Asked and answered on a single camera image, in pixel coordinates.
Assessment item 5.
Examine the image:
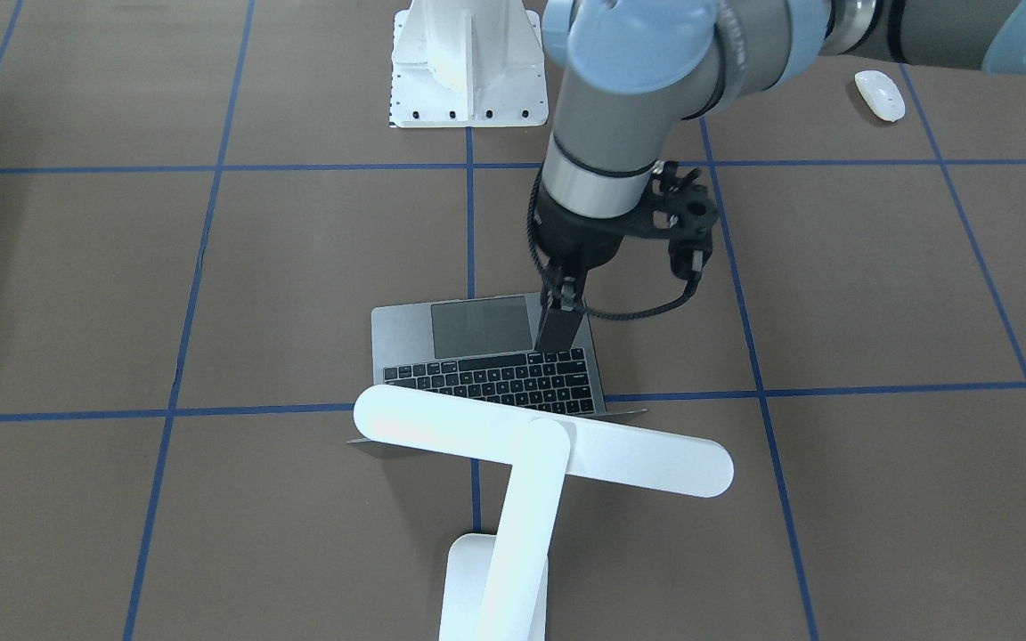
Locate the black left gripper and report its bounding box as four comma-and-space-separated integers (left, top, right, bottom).
531, 191, 623, 312

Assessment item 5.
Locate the grey laptop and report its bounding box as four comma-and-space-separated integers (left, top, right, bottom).
370, 293, 639, 420

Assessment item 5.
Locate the black mouse pad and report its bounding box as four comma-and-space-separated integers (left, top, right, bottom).
532, 305, 585, 353

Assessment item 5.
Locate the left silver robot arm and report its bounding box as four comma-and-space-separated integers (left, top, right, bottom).
526, 1, 1026, 316

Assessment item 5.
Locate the white desk lamp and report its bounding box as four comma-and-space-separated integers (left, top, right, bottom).
353, 385, 736, 640

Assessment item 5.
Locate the white computer mouse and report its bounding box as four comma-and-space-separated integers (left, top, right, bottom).
852, 69, 907, 123

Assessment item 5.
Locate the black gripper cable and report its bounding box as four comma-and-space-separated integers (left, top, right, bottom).
525, 169, 701, 321

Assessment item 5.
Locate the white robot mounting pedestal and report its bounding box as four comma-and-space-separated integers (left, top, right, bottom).
388, 1, 550, 129

